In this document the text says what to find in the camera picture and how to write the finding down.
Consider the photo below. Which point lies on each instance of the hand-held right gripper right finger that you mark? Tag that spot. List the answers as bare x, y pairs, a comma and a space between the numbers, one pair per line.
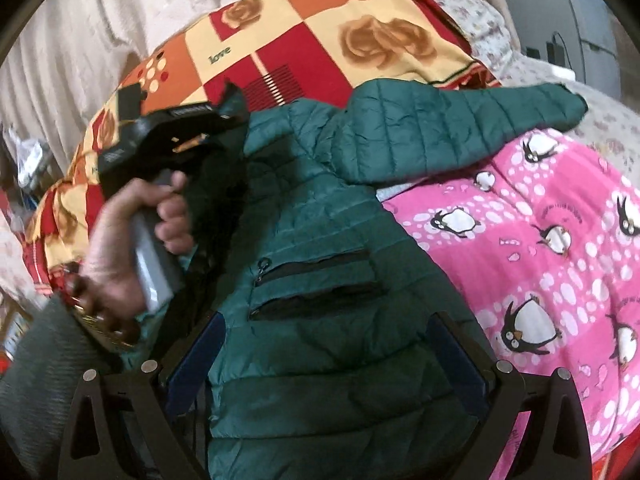
457, 360

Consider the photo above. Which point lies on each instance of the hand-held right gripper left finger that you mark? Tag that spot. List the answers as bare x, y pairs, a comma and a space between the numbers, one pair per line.
196, 357

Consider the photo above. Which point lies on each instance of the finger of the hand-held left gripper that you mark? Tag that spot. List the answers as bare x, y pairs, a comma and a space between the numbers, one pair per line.
232, 102

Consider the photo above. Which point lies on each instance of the green quilted jacket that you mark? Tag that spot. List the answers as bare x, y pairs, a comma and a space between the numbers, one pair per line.
320, 280

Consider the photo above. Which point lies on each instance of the person's left forearm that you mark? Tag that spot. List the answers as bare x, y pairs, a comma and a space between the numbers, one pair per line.
42, 375

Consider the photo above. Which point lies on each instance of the person's left hand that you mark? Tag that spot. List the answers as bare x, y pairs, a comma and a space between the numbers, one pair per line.
117, 255

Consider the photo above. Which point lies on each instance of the red orange rose print blanket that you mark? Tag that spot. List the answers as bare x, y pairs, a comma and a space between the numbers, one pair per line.
320, 35

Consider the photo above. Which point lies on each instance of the pink penguin print blanket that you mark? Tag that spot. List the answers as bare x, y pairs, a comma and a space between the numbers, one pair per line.
540, 270

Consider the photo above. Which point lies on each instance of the crumpled plastic bag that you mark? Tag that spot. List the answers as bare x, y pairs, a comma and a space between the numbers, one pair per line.
27, 157

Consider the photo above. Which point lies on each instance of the white floral bed sheet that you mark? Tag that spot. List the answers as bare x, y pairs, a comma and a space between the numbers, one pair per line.
612, 130

